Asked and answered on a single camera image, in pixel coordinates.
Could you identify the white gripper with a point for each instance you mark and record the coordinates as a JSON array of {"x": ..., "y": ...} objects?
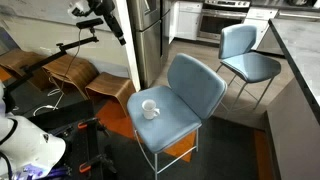
[{"x": 101, "y": 8}]

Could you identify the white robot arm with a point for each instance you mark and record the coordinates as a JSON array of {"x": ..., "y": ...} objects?
[{"x": 25, "y": 147}]

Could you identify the stainless steel refrigerator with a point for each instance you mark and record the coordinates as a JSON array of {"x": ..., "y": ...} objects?
[{"x": 150, "y": 21}]

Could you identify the middle wooden stool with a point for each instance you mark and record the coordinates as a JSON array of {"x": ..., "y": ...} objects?
[{"x": 69, "y": 73}]

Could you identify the wooden stool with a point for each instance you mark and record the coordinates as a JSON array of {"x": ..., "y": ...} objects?
[
  {"x": 107, "y": 84},
  {"x": 69, "y": 73},
  {"x": 13, "y": 62}
]

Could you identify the white kitchen cabinets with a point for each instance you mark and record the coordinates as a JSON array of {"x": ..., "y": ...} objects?
[{"x": 188, "y": 20}]

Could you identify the near wooden stool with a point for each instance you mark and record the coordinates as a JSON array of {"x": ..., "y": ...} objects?
[{"x": 107, "y": 84}]

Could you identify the far wooden stool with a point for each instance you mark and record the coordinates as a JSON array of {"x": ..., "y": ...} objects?
[{"x": 13, "y": 62}]

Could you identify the white ceramic mug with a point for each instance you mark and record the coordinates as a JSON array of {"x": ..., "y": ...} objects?
[{"x": 150, "y": 111}]

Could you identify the stainless steel oven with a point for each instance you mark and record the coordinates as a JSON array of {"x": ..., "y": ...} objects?
[{"x": 217, "y": 14}]

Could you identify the upper orange black clamp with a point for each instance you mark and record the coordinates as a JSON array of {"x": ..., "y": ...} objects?
[{"x": 94, "y": 121}]

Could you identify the orange black clamp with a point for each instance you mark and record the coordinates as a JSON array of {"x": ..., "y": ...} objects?
[
  {"x": 98, "y": 159},
  {"x": 94, "y": 121}
]

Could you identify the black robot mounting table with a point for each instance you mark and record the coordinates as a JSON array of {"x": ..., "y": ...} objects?
[{"x": 81, "y": 144}]

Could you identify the near blue chair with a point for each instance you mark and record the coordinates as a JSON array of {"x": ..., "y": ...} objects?
[{"x": 191, "y": 96}]

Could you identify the blue chair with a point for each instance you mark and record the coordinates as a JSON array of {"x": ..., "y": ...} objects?
[
  {"x": 236, "y": 55},
  {"x": 191, "y": 96}
]

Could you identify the far blue chair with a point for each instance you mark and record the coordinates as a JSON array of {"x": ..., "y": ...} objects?
[{"x": 236, "y": 55}]

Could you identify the lower orange black clamp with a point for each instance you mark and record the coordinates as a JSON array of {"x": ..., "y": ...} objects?
[{"x": 98, "y": 159}]

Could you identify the grey kitchen counter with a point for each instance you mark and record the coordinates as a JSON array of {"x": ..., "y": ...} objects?
[{"x": 293, "y": 115}]

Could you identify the black camera on stand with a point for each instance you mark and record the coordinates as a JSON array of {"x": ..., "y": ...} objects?
[{"x": 89, "y": 23}]

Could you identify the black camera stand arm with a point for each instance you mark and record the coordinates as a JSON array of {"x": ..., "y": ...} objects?
[{"x": 8, "y": 99}]

